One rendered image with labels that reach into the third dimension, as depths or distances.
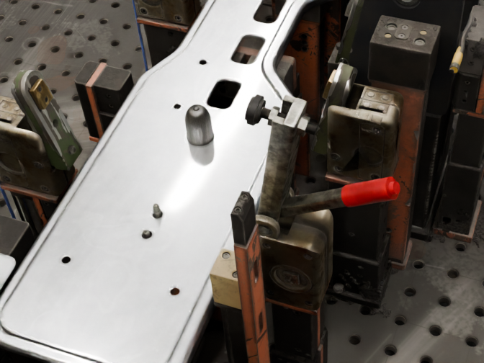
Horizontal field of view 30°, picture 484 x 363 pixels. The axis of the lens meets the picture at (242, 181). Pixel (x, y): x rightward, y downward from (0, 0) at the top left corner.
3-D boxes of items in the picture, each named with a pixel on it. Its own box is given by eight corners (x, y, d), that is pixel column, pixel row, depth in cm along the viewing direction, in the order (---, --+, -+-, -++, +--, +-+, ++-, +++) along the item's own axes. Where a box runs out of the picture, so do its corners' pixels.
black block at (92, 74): (116, 187, 145) (78, 49, 122) (176, 203, 142) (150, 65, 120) (93, 225, 140) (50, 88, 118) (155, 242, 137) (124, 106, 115)
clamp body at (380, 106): (329, 249, 134) (331, 63, 106) (405, 269, 131) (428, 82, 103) (310, 299, 129) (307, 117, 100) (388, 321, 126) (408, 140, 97)
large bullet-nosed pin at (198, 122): (194, 132, 112) (189, 94, 107) (218, 138, 111) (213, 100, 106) (184, 150, 110) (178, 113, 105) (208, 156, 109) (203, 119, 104)
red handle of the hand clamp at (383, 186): (267, 189, 94) (396, 163, 84) (279, 202, 96) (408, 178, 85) (253, 219, 92) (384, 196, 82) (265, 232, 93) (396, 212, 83)
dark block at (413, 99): (366, 232, 135) (381, 12, 103) (413, 245, 133) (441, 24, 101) (357, 258, 132) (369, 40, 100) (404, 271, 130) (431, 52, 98)
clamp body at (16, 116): (55, 243, 138) (-8, 77, 112) (124, 263, 135) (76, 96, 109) (26, 290, 133) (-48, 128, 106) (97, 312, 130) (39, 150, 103)
